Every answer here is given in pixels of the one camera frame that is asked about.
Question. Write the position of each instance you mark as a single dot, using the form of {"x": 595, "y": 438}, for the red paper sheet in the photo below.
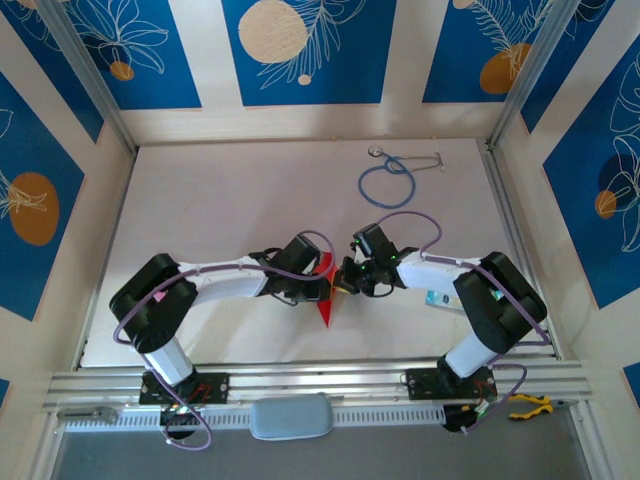
{"x": 326, "y": 312}

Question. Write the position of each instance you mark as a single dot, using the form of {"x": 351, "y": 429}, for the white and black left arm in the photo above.
{"x": 150, "y": 305}

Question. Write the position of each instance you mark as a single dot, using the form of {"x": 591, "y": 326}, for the blue and white packet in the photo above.
{"x": 442, "y": 300}

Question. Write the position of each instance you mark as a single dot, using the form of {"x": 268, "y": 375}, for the blue stethoscope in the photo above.
{"x": 387, "y": 202}

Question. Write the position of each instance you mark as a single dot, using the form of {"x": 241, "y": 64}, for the grey pouch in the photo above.
{"x": 292, "y": 417}

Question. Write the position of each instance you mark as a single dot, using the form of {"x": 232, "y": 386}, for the black electronics board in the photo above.
{"x": 180, "y": 415}
{"x": 470, "y": 412}

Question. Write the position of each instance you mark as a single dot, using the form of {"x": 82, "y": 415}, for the silver metal tool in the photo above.
{"x": 95, "y": 414}

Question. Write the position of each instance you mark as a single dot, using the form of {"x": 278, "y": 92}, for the aluminium rail beam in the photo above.
{"x": 310, "y": 380}

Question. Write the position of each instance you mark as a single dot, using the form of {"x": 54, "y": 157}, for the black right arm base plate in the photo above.
{"x": 422, "y": 382}

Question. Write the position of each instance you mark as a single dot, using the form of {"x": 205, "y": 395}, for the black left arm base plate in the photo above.
{"x": 215, "y": 387}

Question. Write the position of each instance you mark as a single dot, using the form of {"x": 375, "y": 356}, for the aluminium side rail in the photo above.
{"x": 520, "y": 225}

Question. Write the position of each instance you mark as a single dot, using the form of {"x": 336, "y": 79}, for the aluminium corner post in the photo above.
{"x": 90, "y": 80}
{"x": 530, "y": 75}

